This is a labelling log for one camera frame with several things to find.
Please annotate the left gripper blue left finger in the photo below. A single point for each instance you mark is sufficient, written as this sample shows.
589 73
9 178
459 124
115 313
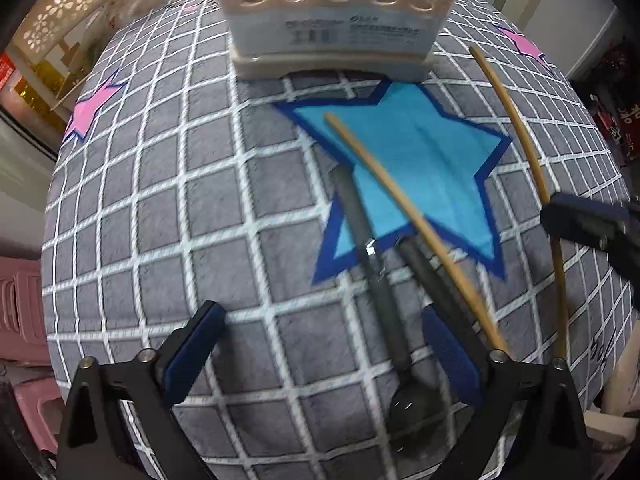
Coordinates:
184 353

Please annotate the dark grey spoon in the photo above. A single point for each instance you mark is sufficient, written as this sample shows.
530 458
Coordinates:
447 303

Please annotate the dark spoon with round bowl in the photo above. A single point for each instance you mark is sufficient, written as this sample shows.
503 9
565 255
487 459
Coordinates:
411 418

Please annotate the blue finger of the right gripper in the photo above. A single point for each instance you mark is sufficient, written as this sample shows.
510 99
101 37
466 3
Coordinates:
586 222

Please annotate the beige flower-cutout trolley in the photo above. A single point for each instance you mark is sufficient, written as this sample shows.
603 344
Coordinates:
44 28

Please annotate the beige plastic utensil holder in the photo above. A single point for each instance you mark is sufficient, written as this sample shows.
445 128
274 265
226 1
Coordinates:
393 38

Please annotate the grey checkered star tablecloth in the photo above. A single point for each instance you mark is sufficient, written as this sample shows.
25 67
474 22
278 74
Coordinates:
190 186

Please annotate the white refrigerator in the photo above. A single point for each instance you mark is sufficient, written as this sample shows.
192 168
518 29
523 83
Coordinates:
572 33

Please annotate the pink plastic stool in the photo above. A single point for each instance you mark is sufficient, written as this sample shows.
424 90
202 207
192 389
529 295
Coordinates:
24 342

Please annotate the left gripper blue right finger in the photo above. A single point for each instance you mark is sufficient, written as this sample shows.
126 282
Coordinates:
460 352

